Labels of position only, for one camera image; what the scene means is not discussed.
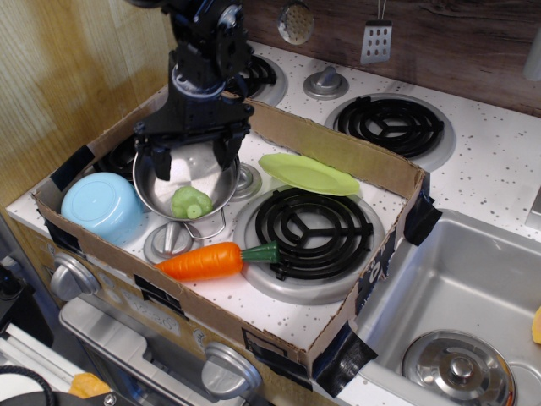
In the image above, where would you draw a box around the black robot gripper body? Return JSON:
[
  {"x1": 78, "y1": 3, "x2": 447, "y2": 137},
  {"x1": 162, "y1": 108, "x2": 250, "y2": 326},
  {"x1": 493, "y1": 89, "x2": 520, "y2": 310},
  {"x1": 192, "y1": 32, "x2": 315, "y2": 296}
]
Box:
[{"x1": 134, "y1": 51, "x2": 254, "y2": 152}]

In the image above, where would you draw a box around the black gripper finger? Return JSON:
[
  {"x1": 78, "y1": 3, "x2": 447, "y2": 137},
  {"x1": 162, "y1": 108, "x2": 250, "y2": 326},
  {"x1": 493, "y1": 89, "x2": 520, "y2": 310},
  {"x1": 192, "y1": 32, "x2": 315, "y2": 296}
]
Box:
[
  {"x1": 213, "y1": 137, "x2": 243, "y2": 169},
  {"x1": 151, "y1": 147, "x2": 172, "y2": 181}
]

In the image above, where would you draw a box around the light green toy broccoli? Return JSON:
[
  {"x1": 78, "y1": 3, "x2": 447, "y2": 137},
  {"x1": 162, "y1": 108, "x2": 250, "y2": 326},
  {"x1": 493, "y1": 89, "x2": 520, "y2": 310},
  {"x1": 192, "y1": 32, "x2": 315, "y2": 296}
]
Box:
[{"x1": 171, "y1": 186, "x2": 214, "y2": 220}]

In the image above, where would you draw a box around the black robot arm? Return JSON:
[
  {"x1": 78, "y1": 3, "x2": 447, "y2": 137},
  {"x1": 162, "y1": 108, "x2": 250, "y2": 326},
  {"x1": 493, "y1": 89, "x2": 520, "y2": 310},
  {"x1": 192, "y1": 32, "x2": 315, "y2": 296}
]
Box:
[{"x1": 133, "y1": 1, "x2": 254, "y2": 180}]

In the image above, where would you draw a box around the small stainless steel pot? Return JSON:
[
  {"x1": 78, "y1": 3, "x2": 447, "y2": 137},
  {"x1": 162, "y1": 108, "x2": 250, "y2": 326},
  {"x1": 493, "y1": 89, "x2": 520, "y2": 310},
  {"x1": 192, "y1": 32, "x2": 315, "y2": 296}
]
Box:
[{"x1": 133, "y1": 141, "x2": 240, "y2": 239}]

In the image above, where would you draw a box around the silver stovetop knob middle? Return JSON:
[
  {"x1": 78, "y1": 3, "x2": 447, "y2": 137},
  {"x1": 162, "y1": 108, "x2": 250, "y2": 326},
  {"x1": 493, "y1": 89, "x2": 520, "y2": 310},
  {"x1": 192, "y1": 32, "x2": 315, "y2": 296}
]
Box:
[{"x1": 231, "y1": 163, "x2": 262, "y2": 202}]

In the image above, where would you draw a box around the silver stovetop knob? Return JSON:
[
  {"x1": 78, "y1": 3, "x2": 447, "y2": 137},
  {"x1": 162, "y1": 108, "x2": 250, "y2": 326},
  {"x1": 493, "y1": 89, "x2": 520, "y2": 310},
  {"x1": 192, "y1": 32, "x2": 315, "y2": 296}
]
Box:
[
  {"x1": 303, "y1": 66, "x2": 349, "y2": 100},
  {"x1": 143, "y1": 222, "x2": 202, "y2": 264},
  {"x1": 231, "y1": 163, "x2": 262, "y2": 202}
]

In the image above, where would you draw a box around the front left black burner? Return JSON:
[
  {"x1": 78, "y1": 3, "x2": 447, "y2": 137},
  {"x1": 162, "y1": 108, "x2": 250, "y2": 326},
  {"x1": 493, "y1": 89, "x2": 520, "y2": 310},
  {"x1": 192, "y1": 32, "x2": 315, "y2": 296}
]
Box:
[{"x1": 83, "y1": 134, "x2": 136, "y2": 186}]

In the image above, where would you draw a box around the black burner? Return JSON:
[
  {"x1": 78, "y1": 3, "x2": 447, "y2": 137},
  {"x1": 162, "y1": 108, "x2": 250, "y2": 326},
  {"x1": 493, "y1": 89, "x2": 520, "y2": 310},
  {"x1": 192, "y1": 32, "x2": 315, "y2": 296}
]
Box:
[
  {"x1": 240, "y1": 55, "x2": 288, "y2": 107},
  {"x1": 325, "y1": 93, "x2": 456, "y2": 172},
  {"x1": 83, "y1": 134, "x2": 136, "y2": 186},
  {"x1": 233, "y1": 187, "x2": 385, "y2": 305}
]

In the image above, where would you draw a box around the light blue plastic bowl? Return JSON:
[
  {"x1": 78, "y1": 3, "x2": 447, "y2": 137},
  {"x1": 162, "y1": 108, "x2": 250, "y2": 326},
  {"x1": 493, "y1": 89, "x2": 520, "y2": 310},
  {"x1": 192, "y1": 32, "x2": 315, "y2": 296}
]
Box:
[{"x1": 61, "y1": 173, "x2": 146, "y2": 245}]

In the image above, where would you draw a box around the back left black burner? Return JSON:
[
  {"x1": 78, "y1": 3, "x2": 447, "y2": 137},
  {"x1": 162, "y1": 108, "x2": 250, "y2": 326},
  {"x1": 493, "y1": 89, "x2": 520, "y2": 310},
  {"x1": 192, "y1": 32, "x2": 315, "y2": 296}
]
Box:
[{"x1": 240, "y1": 55, "x2": 288, "y2": 107}]

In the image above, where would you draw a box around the light green plastic plate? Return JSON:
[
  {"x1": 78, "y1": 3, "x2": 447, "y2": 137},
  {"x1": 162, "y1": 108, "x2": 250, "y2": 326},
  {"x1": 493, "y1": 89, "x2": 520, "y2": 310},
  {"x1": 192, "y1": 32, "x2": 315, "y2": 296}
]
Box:
[{"x1": 259, "y1": 153, "x2": 360, "y2": 196}]

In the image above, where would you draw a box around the silver stovetop knob front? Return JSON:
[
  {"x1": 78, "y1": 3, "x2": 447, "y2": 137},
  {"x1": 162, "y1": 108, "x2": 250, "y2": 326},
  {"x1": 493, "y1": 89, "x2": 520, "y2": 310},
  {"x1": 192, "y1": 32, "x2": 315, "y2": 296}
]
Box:
[{"x1": 143, "y1": 222, "x2": 202, "y2": 264}]

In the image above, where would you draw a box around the orange toy carrot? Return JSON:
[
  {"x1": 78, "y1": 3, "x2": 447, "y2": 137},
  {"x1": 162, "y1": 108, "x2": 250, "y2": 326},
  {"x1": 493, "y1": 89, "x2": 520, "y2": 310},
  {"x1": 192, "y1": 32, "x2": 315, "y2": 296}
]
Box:
[{"x1": 156, "y1": 242, "x2": 280, "y2": 282}]

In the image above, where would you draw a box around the silver stovetop knob back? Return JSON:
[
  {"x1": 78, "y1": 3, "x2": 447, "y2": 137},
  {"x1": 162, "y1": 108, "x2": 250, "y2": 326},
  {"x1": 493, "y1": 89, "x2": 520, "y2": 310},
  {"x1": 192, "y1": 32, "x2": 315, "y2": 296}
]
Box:
[{"x1": 303, "y1": 66, "x2": 349, "y2": 100}]

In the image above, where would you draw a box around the brown cardboard fence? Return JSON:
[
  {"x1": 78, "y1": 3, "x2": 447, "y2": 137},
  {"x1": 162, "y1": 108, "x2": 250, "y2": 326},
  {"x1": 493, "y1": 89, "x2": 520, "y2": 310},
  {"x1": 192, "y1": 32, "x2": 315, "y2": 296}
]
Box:
[{"x1": 31, "y1": 79, "x2": 443, "y2": 398}]

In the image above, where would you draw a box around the front right black burner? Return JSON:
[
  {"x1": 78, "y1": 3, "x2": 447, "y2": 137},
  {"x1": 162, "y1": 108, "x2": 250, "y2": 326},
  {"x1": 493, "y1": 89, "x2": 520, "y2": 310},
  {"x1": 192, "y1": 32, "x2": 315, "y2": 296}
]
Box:
[{"x1": 233, "y1": 187, "x2": 385, "y2": 305}]

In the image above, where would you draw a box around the hanging metal skimmer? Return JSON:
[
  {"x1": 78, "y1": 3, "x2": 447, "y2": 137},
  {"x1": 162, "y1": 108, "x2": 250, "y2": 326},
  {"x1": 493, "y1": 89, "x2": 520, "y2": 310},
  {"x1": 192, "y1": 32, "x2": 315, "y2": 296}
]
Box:
[{"x1": 277, "y1": 1, "x2": 314, "y2": 46}]

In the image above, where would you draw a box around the silver oven knob left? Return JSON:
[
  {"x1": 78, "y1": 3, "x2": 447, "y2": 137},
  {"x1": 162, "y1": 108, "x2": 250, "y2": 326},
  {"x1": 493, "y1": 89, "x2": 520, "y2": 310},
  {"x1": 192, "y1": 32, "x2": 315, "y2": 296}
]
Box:
[{"x1": 50, "y1": 253, "x2": 101, "y2": 302}]

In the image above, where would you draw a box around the silver oven knob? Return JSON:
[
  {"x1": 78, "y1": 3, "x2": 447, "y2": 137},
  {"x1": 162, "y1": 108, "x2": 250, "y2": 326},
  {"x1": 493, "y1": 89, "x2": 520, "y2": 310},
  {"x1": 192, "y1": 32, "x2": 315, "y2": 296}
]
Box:
[
  {"x1": 201, "y1": 342, "x2": 262, "y2": 400},
  {"x1": 50, "y1": 253, "x2": 101, "y2": 302}
]

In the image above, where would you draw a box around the hanging metal spatula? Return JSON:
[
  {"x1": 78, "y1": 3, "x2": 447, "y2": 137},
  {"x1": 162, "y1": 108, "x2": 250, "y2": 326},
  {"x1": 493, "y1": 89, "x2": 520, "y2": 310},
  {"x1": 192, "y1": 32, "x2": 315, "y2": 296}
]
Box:
[{"x1": 360, "y1": 1, "x2": 393, "y2": 65}]

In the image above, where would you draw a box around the back right black burner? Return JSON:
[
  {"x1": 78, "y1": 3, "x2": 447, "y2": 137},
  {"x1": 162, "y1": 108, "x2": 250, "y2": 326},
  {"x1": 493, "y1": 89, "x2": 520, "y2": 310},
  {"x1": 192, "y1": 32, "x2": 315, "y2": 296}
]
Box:
[{"x1": 325, "y1": 93, "x2": 456, "y2": 172}]

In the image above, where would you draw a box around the silver oven knob right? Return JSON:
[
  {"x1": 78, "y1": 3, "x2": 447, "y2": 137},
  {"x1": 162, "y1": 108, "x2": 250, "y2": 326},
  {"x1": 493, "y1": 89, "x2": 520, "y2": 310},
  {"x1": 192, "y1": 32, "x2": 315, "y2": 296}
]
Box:
[{"x1": 201, "y1": 342, "x2": 262, "y2": 400}]

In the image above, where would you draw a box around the orange object bottom left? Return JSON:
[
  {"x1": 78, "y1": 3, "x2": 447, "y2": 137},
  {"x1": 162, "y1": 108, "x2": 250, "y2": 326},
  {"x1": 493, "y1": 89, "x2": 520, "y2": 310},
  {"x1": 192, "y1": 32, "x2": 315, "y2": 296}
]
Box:
[{"x1": 68, "y1": 372, "x2": 111, "y2": 398}]

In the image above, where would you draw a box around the stainless steel sink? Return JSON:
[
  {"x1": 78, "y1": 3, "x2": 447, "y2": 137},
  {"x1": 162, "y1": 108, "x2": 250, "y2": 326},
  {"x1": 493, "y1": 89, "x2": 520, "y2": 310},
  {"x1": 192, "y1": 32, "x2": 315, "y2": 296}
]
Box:
[{"x1": 350, "y1": 211, "x2": 540, "y2": 405}]

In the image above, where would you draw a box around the stainless steel pot lid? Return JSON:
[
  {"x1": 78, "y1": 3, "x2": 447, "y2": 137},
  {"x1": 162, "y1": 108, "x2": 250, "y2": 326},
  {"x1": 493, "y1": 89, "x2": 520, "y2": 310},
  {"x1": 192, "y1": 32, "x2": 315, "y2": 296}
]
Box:
[{"x1": 401, "y1": 330, "x2": 516, "y2": 405}]

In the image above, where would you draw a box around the orange object at right edge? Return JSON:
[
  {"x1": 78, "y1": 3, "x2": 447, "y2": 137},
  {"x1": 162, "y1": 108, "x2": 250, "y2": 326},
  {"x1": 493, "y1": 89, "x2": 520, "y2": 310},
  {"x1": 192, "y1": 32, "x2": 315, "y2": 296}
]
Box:
[{"x1": 531, "y1": 308, "x2": 541, "y2": 344}]

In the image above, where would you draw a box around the silver oven door handle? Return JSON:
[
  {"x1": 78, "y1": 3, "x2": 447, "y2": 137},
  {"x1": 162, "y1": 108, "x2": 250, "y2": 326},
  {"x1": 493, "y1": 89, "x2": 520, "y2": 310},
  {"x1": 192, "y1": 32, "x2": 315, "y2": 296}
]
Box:
[{"x1": 59, "y1": 299, "x2": 245, "y2": 405}]

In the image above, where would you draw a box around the black cable bottom left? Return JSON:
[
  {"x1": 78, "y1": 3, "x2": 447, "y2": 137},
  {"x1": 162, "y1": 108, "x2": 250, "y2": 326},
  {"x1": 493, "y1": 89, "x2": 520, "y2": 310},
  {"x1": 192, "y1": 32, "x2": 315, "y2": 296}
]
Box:
[{"x1": 0, "y1": 363, "x2": 64, "y2": 406}]

